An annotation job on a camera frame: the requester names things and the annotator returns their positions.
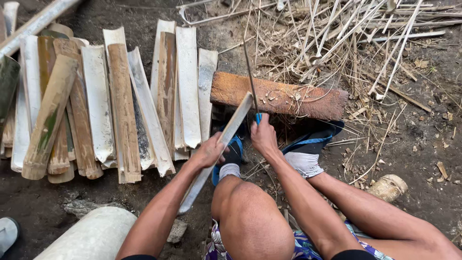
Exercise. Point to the person's right leg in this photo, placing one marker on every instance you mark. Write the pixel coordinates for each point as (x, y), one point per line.
(389, 220)

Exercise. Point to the person's left hand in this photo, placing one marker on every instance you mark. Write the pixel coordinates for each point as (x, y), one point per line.
(207, 151)

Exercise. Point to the short bamboo stump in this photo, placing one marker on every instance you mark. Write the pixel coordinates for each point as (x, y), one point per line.
(389, 187)

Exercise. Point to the long grey bamboo pole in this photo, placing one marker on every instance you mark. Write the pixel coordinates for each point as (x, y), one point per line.
(32, 27)

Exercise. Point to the person's left leg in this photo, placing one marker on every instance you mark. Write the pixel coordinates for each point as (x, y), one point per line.
(252, 220)

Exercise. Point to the person's right hand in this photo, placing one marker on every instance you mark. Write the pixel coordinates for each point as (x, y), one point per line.
(265, 139)

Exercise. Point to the grey left sock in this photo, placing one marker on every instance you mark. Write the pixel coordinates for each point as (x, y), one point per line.
(229, 170)

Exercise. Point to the grey sock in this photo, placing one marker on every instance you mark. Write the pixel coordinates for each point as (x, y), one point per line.
(304, 162)
(229, 170)

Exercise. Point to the person's left fingers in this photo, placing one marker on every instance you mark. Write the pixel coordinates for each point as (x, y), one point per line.
(221, 144)

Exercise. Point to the large pale cylinder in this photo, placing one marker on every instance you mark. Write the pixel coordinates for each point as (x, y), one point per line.
(92, 236)

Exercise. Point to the small grey stone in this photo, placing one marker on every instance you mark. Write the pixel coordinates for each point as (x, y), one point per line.
(177, 231)

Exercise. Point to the pale split bamboo slat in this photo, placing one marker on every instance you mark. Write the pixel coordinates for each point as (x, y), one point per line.
(234, 121)

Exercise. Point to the blue sandal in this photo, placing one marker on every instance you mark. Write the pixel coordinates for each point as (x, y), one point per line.
(314, 139)
(234, 151)

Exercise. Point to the blue right sandal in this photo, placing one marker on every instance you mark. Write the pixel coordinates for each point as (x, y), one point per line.
(314, 139)

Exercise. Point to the flat grey stone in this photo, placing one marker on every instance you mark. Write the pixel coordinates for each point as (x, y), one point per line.
(86, 207)

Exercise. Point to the person's leg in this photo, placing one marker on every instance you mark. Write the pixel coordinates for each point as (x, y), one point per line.
(389, 220)
(252, 220)

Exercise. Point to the grey right sock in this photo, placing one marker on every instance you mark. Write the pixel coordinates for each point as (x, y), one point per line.
(304, 162)

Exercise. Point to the heap of dry bamboo strips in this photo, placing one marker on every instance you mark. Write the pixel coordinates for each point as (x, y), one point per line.
(343, 43)

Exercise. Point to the reddish brown wooden block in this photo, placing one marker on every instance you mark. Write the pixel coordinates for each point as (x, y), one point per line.
(281, 95)

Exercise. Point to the pile of split bamboo pieces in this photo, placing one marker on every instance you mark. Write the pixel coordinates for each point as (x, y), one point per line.
(97, 104)

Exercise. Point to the blue left sandal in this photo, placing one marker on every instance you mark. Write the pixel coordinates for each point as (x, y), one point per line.
(234, 151)

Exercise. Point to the patterned purple shorts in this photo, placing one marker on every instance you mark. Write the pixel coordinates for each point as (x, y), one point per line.
(305, 249)

